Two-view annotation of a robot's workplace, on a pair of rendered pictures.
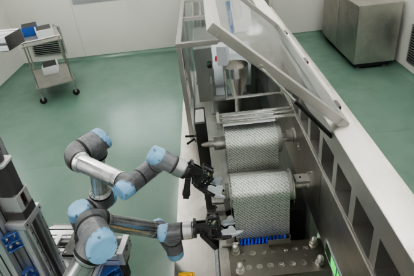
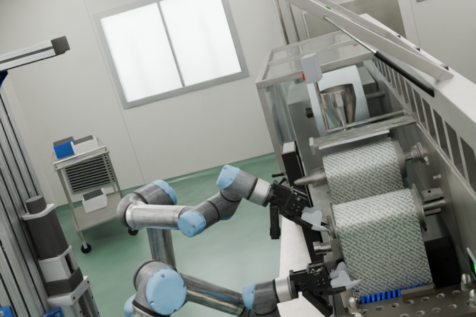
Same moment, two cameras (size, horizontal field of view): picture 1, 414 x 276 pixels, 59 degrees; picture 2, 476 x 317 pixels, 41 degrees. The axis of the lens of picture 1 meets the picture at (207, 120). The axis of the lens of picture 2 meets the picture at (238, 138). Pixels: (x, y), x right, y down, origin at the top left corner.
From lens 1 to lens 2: 0.74 m
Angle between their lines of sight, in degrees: 19
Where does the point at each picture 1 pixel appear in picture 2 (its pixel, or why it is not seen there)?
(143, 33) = (229, 137)
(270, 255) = (404, 306)
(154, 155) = (224, 173)
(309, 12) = not seen: outside the picture
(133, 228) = (210, 293)
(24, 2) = (57, 116)
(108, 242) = (173, 283)
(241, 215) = (355, 256)
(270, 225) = (401, 270)
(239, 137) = (343, 160)
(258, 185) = (370, 206)
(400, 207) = not seen: outside the picture
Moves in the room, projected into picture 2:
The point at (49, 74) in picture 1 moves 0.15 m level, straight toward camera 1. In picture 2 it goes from (93, 209) to (95, 213)
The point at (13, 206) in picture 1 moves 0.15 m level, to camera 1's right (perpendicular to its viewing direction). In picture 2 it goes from (57, 271) to (101, 260)
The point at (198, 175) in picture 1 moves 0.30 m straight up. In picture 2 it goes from (287, 200) to (260, 106)
